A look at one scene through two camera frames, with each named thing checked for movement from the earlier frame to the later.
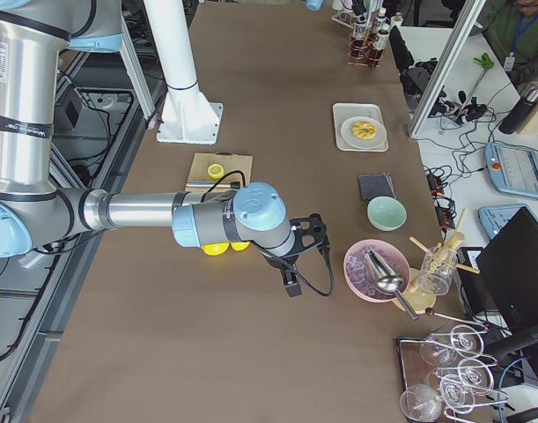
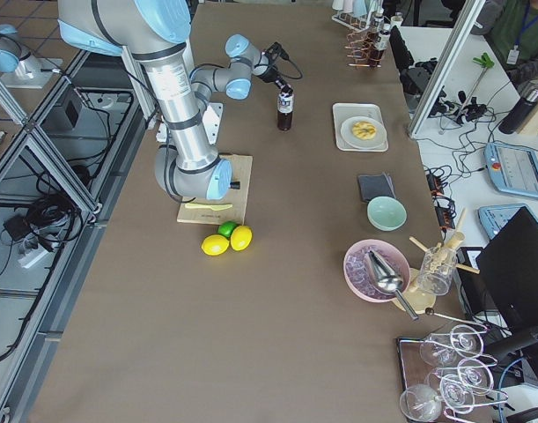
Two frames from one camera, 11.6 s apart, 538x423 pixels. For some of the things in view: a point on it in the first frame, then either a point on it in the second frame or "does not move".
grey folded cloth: (374, 186) does not move
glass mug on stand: (437, 270) does not move
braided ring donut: (364, 129) does not move
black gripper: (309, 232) to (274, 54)
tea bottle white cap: (360, 26) to (285, 103)
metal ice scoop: (386, 278) does not move
